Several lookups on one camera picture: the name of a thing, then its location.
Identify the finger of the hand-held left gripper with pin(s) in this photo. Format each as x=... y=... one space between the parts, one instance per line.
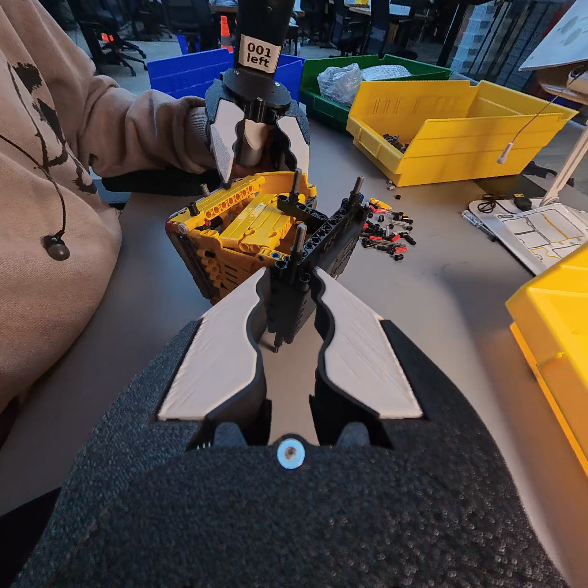
x=224 y=138
x=297 y=142

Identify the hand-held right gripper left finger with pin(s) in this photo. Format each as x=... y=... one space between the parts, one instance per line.
x=211 y=367

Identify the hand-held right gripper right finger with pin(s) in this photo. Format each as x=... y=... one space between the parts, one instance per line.
x=367 y=367

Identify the yellow toy brick vehicle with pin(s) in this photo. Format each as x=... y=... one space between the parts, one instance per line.
x=257 y=216

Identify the instruction booklet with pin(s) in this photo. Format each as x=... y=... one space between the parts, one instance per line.
x=565 y=32

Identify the person's left forearm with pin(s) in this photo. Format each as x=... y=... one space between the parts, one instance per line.
x=147 y=133

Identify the person's left hand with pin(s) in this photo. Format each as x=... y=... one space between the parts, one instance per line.
x=255 y=172

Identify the green plastic bin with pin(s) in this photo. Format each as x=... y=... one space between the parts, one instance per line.
x=330 y=105

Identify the orange traffic cone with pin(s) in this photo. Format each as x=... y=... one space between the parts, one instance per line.
x=226 y=34

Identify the clear plastic bag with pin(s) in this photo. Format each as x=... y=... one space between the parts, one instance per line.
x=340 y=85

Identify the blue plastic bin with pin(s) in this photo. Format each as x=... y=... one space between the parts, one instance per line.
x=183 y=73

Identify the black textured pad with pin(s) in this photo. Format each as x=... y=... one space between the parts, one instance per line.
x=160 y=181

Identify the heap of black brick connectors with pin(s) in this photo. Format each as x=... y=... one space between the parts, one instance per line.
x=396 y=142

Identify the bubble wrap sheet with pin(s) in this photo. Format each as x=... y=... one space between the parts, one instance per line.
x=386 y=72

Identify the black office chair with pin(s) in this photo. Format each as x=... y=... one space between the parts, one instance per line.
x=117 y=41
x=367 y=27

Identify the pile of small brick pins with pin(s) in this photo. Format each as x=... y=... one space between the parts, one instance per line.
x=390 y=229

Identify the yellow plastic bin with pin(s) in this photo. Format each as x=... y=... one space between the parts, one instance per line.
x=551 y=321
x=459 y=151

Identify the beige printed sweatshirt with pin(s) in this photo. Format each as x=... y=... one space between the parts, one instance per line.
x=36 y=275

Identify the black flat device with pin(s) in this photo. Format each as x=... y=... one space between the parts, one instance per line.
x=505 y=186

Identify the white printed sheet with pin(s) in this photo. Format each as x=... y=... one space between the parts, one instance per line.
x=537 y=239

